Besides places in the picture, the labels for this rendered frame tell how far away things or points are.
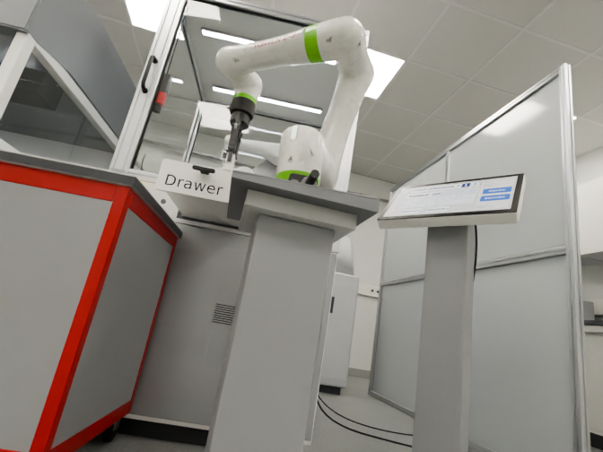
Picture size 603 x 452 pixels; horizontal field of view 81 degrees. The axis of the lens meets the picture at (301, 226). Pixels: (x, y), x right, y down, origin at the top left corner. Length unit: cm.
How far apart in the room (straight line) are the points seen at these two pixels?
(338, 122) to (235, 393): 87
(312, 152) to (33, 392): 85
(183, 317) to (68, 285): 61
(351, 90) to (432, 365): 103
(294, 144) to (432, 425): 107
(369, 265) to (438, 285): 366
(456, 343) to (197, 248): 105
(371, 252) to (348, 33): 418
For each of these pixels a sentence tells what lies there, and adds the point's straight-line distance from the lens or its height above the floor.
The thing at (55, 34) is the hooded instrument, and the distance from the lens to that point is 199.
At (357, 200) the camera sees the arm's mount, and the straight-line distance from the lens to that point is 86.
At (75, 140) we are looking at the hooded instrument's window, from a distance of 220.
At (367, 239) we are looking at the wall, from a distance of 518.
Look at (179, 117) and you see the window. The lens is 177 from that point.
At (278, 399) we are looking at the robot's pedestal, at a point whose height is 31.
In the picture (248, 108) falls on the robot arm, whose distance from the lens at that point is 143.
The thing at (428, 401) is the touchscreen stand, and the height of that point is 29.
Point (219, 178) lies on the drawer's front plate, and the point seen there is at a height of 89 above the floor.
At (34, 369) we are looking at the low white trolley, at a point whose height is 29.
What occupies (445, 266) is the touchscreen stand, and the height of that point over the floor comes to 79.
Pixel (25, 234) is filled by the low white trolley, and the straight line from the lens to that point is 105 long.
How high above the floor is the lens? 46
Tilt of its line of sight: 16 degrees up
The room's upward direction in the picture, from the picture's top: 10 degrees clockwise
